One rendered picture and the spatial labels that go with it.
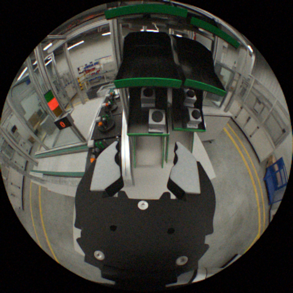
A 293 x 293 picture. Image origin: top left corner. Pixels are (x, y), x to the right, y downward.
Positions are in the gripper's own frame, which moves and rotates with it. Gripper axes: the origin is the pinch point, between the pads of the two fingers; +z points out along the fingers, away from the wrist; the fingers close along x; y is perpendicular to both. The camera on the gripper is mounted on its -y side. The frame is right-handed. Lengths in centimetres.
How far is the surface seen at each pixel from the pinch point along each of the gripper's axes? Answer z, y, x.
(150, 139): 25.6, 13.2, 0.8
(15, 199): -146, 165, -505
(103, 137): 40, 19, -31
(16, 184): -90, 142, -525
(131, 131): 15.8, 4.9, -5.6
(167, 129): 16.0, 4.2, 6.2
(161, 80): 6.6, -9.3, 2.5
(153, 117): 11.3, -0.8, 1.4
